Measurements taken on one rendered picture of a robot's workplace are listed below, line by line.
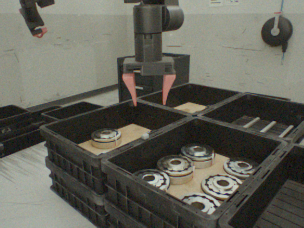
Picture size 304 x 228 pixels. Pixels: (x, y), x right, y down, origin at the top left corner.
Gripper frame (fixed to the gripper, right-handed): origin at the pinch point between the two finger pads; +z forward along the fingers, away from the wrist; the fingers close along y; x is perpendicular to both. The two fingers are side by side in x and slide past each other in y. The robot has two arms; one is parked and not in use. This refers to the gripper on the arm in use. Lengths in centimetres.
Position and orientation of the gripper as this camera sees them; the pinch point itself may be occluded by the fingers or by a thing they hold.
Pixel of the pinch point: (149, 101)
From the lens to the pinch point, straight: 58.5
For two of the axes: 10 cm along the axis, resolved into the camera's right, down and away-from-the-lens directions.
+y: -10.0, 0.3, -0.1
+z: 0.2, 9.3, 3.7
